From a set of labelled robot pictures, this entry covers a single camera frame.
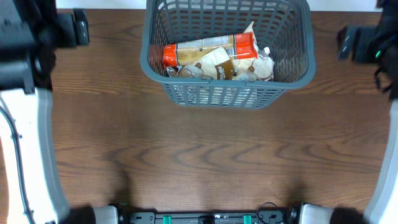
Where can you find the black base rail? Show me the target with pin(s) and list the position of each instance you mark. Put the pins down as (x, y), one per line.
(273, 216)

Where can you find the orange spaghetti package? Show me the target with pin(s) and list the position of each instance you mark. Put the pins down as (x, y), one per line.
(237, 46)

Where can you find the beige pouch white contents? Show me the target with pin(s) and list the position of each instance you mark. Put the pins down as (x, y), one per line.
(254, 68)

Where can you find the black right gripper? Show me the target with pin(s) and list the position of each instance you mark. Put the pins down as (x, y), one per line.
(363, 38)

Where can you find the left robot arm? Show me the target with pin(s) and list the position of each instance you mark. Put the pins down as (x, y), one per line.
(31, 32)

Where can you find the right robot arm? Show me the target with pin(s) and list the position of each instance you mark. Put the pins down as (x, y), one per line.
(347, 133)

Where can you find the beige dried mushroom pouch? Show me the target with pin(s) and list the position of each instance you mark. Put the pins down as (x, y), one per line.
(216, 65)

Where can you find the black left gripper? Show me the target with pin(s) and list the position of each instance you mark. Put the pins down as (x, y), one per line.
(65, 38)

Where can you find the grey plastic lattice basket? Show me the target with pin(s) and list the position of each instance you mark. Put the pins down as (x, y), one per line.
(284, 26)

